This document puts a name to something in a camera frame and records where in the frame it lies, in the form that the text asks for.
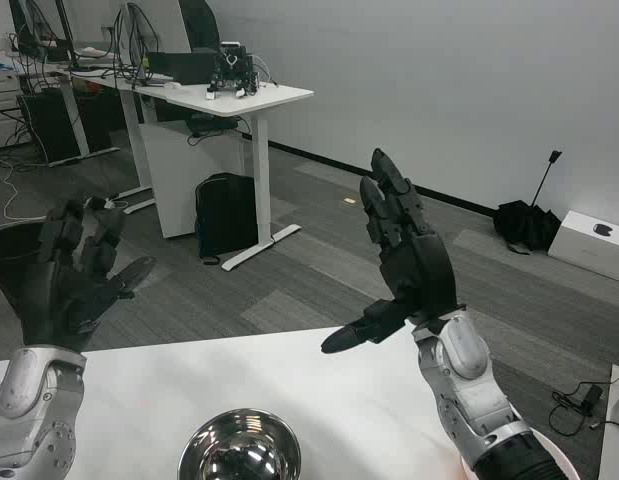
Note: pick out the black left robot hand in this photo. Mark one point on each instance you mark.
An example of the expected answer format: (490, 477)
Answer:
(64, 290)

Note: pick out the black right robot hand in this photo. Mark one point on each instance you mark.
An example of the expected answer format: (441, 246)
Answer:
(419, 270)

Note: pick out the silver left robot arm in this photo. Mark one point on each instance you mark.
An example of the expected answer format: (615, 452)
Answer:
(24, 390)

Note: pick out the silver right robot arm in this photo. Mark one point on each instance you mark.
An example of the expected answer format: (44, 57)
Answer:
(464, 360)

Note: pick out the shiny steel bowl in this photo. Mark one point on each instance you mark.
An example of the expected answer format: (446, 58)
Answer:
(239, 450)

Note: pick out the black trash bin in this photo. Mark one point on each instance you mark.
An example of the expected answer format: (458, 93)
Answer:
(9, 245)

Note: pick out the black folded umbrella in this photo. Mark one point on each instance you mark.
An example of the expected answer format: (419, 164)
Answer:
(524, 222)

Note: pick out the white cabinet panel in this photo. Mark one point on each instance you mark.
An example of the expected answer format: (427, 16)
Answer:
(179, 175)

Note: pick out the black computer tower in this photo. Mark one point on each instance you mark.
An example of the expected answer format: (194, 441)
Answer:
(49, 125)

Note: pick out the white standing desk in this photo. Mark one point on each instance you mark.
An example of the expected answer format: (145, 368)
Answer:
(74, 120)
(616, 425)
(239, 100)

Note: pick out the white box with black logo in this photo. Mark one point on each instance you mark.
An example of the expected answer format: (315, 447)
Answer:
(589, 250)

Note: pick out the black backpack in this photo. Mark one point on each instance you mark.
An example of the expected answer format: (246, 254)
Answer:
(224, 220)

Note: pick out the white drawer cabinet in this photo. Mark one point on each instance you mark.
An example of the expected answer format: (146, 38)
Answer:
(1, 100)

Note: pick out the black rectangular case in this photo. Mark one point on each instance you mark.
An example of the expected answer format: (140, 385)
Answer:
(184, 67)

